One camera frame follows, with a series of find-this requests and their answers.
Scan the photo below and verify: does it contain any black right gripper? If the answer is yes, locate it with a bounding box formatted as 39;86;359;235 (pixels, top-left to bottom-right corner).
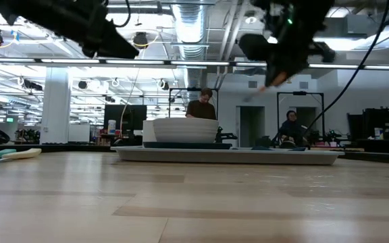
238;20;336;88

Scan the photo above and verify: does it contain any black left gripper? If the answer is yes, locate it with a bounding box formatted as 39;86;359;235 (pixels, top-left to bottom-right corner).
81;13;141;59

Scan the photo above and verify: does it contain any orange-handled fork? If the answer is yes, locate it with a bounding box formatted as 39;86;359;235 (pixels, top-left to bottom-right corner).
243;72;288;103

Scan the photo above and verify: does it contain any navy cloth napkin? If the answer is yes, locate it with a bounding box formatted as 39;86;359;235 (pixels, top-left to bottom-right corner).
251;145;307;152

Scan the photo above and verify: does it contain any white bowl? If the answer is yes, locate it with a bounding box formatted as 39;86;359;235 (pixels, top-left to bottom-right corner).
152;117;220;144

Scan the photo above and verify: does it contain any dark teal plate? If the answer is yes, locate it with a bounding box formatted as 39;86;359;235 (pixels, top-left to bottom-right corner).
142;141;233;151

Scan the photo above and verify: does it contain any yellow-handled knife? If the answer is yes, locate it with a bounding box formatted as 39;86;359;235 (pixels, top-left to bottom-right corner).
0;148;43;166

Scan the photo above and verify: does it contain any grey plastic tray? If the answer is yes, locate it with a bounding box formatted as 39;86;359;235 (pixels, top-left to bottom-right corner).
110;145;346;166

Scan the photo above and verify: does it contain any person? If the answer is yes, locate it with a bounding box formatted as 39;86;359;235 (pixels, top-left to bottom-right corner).
278;110;306;148
185;87;217;121

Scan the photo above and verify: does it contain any black monitor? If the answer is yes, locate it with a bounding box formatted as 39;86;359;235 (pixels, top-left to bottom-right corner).
103;104;147;138

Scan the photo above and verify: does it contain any white column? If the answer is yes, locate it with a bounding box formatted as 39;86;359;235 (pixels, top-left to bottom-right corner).
39;67;72;145

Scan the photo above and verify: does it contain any long ceiling light strip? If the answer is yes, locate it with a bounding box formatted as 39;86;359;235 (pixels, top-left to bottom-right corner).
0;57;389;71

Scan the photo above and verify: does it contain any white cabinet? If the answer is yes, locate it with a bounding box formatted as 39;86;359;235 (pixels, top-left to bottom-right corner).
68;124;91;143

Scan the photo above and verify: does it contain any black rig frame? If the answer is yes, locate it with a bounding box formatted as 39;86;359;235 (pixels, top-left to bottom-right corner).
276;90;326;142
168;86;219;119

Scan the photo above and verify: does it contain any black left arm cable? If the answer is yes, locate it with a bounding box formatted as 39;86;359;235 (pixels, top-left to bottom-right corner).
115;0;132;28

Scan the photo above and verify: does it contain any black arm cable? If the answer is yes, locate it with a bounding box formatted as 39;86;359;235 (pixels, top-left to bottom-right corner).
115;0;132;28
304;0;389;134

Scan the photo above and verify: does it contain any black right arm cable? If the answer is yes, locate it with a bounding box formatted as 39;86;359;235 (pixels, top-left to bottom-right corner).
304;0;389;134

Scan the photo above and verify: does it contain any silver ceiling duct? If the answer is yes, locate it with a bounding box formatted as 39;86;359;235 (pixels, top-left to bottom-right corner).
171;3;209;89

